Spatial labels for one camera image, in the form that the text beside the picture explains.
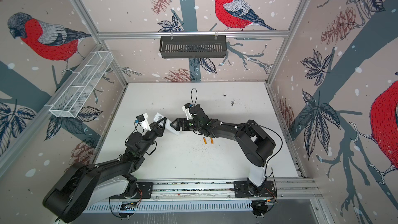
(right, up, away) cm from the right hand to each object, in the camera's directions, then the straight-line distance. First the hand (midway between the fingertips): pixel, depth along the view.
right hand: (175, 126), depth 86 cm
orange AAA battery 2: (+21, -9, +4) cm, 23 cm away
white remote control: (-3, +2, -4) cm, 6 cm away
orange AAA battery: (+17, -11, +4) cm, 21 cm away
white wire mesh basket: (-48, +15, -14) cm, 52 cm away
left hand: (-4, +5, -7) cm, 10 cm away
